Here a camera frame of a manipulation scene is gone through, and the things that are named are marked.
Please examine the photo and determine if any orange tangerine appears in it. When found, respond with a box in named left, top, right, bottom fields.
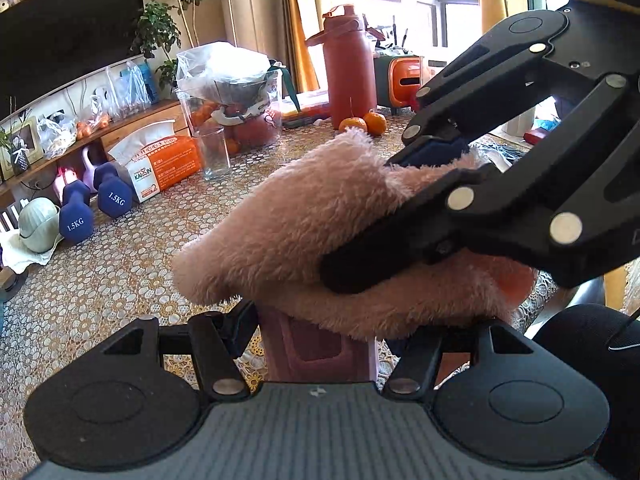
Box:
left=338, top=117, right=368, bottom=132
left=362, top=110, right=387, bottom=138

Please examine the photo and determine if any orange storage box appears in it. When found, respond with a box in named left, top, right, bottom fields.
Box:
left=374, top=55, right=428, bottom=115

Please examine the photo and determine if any red water bottle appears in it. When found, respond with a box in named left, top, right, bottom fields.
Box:
left=306, top=4, right=378, bottom=129

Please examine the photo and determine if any clear drinking glass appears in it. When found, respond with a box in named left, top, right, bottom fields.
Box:
left=194, top=122, right=230, bottom=181

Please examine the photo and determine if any blue dumbbell right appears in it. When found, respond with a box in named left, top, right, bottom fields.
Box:
left=93, top=162, right=134, bottom=219

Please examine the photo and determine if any blue dumbbell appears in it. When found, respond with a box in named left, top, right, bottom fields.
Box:
left=60, top=180, right=94, bottom=244
left=93, top=162, right=134, bottom=219

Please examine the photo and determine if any blue dumbbell left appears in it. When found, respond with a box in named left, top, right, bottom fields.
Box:
left=60, top=180, right=94, bottom=244

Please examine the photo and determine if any orange tissue box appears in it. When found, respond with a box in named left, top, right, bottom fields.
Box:
left=107, top=119, right=201, bottom=203

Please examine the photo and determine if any plastic bag of fruit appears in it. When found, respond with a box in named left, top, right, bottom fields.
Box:
left=175, top=41, right=295, bottom=156

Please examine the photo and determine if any green ceramic pot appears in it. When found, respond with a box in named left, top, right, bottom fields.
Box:
left=18, top=197, right=60, bottom=254

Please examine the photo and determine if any white cloth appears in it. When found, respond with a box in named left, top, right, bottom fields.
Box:
left=1, top=236, right=63, bottom=274

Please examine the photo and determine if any wooden tv console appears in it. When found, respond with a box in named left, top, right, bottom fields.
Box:
left=0, top=97, right=189, bottom=212

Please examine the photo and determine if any green potted tree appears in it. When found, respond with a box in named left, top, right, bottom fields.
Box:
left=132, top=0, right=204, bottom=92

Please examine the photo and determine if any black television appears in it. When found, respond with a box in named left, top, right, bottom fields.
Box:
left=1, top=0, right=143, bottom=117

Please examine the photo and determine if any photo frame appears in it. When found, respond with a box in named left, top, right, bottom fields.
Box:
left=1, top=117, right=43, bottom=181

